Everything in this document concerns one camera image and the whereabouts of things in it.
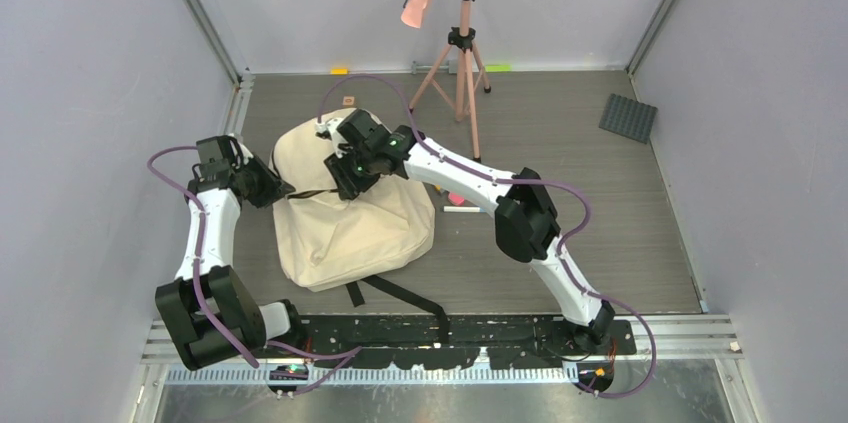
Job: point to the blue capped white marker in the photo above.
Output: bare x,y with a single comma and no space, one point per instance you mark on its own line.
462,209

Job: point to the pink eraser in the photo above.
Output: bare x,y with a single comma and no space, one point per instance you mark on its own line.
455,199

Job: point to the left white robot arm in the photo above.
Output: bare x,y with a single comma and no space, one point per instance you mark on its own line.
207,310

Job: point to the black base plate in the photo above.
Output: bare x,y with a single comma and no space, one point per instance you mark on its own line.
517,341

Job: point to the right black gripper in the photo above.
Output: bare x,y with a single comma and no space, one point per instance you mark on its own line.
348,187

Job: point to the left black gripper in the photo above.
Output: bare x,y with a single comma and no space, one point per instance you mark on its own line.
276,189

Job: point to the dark grey studded plate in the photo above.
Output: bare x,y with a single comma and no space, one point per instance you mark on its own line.
628,118

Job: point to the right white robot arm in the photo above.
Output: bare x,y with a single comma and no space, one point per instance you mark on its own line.
524,214

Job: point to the beige canvas backpack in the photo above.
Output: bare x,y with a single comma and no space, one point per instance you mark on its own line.
324,241

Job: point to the pink tripod stand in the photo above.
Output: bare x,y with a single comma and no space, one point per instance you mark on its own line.
471,75

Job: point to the green tape piece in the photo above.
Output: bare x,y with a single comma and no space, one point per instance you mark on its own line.
498,68

